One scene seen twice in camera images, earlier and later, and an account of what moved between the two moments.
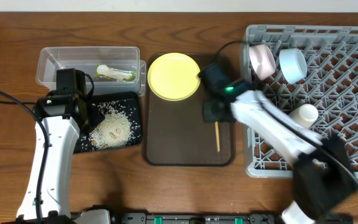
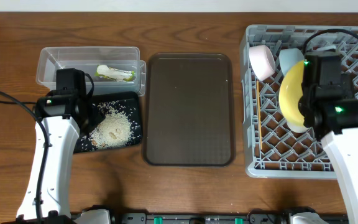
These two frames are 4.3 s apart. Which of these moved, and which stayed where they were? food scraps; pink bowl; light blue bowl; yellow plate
Moved: yellow plate
Stayed: pink bowl; food scraps; light blue bowl
